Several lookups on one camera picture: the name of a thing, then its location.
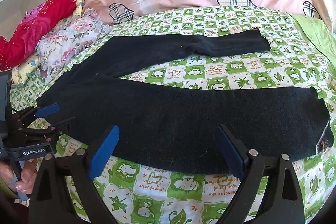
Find yellow floral cloth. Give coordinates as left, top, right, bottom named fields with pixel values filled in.
left=11, top=0, right=88, bottom=86

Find black pants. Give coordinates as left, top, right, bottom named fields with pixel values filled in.
left=36, top=28, right=335, bottom=175

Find plain green cloth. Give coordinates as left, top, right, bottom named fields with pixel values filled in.
left=291, top=13, right=336, bottom=57

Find green checked cartoon bedsheet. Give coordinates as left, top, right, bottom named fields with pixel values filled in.
left=10, top=5, right=336, bottom=224

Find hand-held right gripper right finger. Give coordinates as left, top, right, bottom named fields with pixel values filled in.
left=215, top=124, right=306, bottom=224

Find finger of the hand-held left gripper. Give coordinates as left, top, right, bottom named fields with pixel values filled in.
left=12, top=103, right=60, bottom=128
left=18, top=117, right=75, bottom=141

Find red sequined cloth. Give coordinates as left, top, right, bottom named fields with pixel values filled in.
left=0, top=0, right=88, bottom=71

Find person's left hand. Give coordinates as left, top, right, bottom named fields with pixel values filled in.
left=0, top=159, right=38, bottom=193

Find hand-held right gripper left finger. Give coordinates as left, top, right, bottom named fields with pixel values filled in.
left=28, top=125, right=120, bottom=224

